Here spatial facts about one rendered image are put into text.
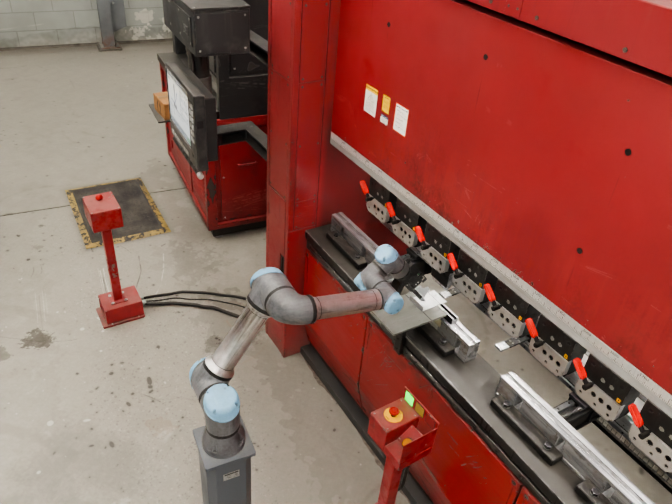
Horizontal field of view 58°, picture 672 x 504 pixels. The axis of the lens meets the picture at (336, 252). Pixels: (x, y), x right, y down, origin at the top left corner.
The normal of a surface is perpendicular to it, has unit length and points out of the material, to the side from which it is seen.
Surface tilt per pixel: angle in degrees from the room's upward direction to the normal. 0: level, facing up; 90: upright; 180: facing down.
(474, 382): 0
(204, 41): 90
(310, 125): 90
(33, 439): 0
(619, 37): 90
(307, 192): 90
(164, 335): 0
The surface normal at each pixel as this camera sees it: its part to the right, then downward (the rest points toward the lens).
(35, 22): 0.43, 0.55
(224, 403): 0.14, -0.73
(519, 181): -0.85, 0.25
